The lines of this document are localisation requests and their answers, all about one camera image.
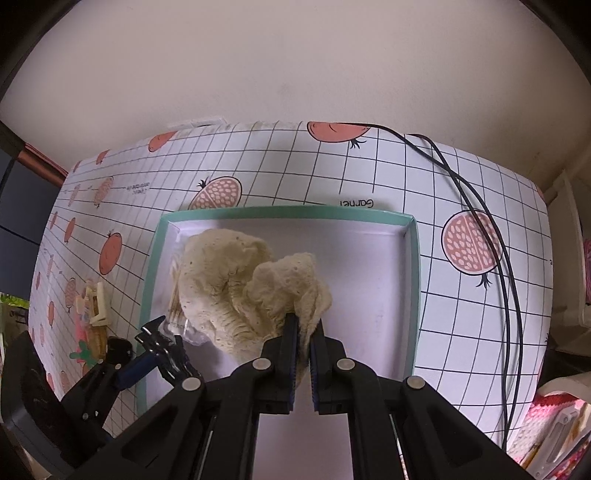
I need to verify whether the white tray teal rim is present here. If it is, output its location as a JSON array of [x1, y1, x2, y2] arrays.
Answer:
[[140, 206, 421, 479]]

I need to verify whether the black cable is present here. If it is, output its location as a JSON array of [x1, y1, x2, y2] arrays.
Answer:
[[368, 123, 525, 451], [406, 132, 514, 444]]

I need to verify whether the cream plastic hair clip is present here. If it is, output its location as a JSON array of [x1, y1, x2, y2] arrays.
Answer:
[[74, 281, 111, 327]]

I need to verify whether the white shelf unit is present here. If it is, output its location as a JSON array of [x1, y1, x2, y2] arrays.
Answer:
[[548, 171, 590, 328]]

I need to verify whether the yellow snack packet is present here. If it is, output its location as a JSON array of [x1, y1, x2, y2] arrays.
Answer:
[[86, 326, 108, 361]]

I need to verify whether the cotton swab bag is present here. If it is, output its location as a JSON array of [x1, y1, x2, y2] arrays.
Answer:
[[165, 246, 209, 346]]

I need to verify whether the cream lace cloth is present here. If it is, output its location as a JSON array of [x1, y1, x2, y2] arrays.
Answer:
[[178, 229, 332, 383]]

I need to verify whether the pink knitted fabric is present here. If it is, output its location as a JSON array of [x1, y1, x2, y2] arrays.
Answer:
[[508, 393, 590, 479]]

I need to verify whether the pomegranate grid tablecloth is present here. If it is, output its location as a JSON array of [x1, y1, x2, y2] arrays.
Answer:
[[28, 121, 553, 447]]

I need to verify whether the green paper figure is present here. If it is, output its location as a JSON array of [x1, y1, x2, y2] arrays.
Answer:
[[69, 340, 97, 368]]

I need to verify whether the black skeleton hand toy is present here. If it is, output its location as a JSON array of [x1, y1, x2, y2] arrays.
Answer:
[[135, 315, 202, 386]]

